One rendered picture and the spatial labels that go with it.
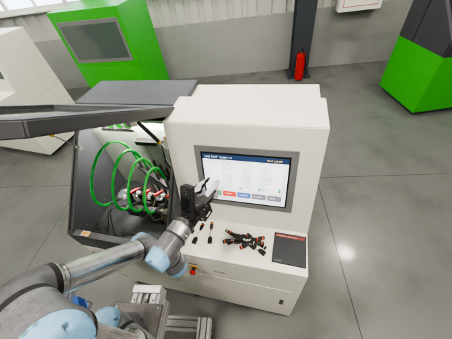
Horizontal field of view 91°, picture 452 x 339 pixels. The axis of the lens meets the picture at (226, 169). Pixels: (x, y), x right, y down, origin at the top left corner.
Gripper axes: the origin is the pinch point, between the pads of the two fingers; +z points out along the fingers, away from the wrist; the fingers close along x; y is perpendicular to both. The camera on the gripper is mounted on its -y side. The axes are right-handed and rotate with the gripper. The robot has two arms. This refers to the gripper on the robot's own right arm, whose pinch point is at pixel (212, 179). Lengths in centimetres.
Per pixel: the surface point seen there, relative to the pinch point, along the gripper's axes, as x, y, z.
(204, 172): -17.1, 13.1, 12.5
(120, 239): -62, 43, -27
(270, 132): 13.8, -4.7, 26.7
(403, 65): 73, 105, 355
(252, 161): 6.2, 7.7, 21.2
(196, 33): -261, 26, 338
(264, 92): -5, -2, 64
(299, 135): 24.5, -2.7, 29.8
